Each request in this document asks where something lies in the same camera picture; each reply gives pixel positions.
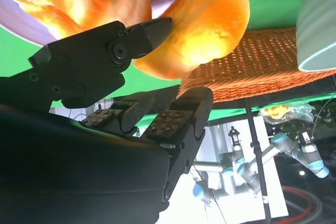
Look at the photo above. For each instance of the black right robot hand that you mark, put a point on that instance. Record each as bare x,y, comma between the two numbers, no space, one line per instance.
65,155

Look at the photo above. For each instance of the grey round bowl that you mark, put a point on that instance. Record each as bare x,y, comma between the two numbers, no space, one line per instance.
315,24

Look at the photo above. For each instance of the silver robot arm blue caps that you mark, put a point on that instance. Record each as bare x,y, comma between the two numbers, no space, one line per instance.
252,176

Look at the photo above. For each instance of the orange wicker basket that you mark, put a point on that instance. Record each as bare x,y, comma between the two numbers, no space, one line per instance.
249,64

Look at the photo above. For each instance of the clear plastic bag of bread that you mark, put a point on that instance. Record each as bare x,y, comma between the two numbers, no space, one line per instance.
278,112

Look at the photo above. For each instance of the long black rod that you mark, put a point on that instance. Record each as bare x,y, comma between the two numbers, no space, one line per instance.
258,155

